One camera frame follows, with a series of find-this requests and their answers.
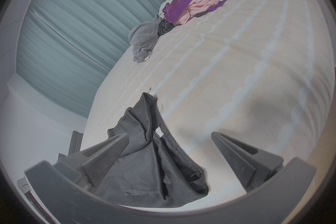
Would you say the black garment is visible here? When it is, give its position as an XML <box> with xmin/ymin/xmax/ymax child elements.
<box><xmin>96</xmin><ymin>92</ymin><xmax>209</xmax><ymax>209</ymax></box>

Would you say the dark grey garment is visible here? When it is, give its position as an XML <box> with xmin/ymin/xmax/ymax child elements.
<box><xmin>157</xmin><ymin>18</ymin><xmax>177</xmax><ymax>36</ymax></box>

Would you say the purple garment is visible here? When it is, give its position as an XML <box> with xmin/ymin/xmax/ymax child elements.
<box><xmin>162</xmin><ymin>0</ymin><xmax>274</xmax><ymax>26</ymax></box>

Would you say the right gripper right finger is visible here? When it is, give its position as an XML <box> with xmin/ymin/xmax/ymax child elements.
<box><xmin>211</xmin><ymin>132</ymin><xmax>284</xmax><ymax>191</ymax></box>

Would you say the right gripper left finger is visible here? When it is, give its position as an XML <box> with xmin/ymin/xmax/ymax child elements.
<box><xmin>54</xmin><ymin>133</ymin><xmax>129</xmax><ymax>188</ymax></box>

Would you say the bed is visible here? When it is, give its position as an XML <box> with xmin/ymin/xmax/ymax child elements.
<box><xmin>80</xmin><ymin>0</ymin><xmax>335</xmax><ymax>215</ymax></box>

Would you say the pink garment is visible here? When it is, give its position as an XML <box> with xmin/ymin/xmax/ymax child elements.
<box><xmin>178</xmin><ymin>0</ymin><xmax>219</xmax><ymax>25</ymax></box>

